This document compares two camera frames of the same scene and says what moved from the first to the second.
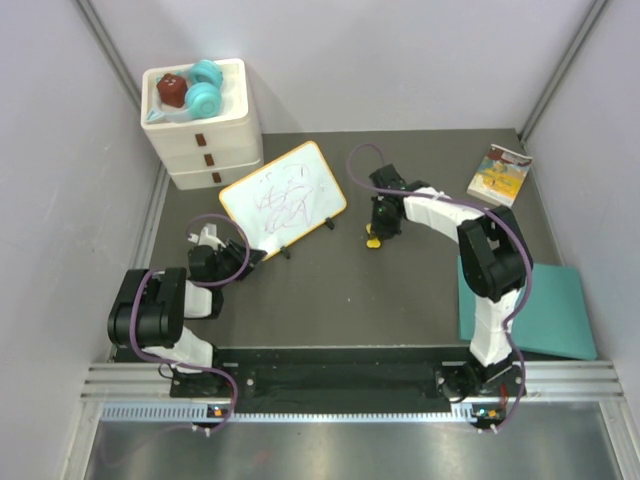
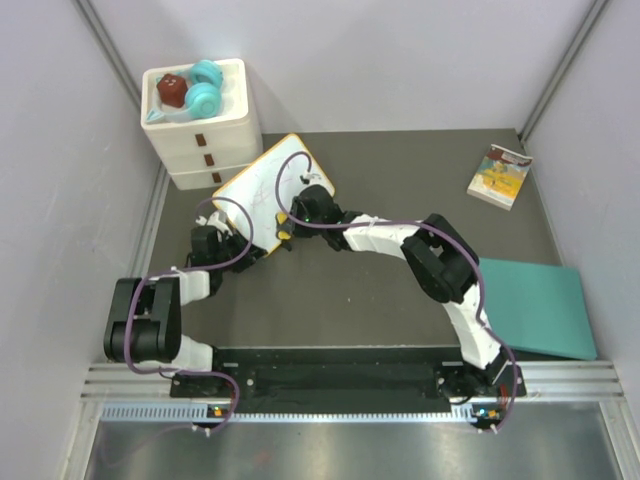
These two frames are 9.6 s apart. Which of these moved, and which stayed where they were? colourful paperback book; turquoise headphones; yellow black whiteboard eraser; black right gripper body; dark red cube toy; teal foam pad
Moved: black right gripper body; yellow black whiteboard eraser
Stayed: dark red cube toy; turquoise headphones; colourful paperback book; teal foam pad
